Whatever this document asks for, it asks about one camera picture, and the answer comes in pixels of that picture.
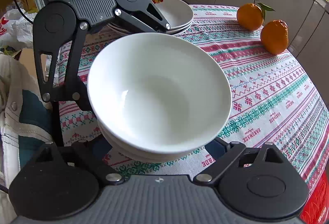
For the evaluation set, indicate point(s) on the white plate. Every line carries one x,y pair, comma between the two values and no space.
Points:
176,12
167,31

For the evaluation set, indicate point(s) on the bumpy orange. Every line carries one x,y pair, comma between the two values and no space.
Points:
274,37

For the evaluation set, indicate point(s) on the orange with leaf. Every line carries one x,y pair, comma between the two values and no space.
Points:
252,15

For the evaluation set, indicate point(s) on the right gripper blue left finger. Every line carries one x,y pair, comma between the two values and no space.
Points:
89,156

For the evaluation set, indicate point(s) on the patterned tablecloth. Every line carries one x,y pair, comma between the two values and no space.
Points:
273,100

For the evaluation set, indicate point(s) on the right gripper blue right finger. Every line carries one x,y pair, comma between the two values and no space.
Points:
225,155

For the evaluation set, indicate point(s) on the white bowl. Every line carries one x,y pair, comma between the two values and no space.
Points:
110,138
147,157
159,93

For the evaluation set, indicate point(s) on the white plate edge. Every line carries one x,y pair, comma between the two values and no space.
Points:
125,32

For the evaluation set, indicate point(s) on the red gift box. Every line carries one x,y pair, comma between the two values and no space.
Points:
316,209

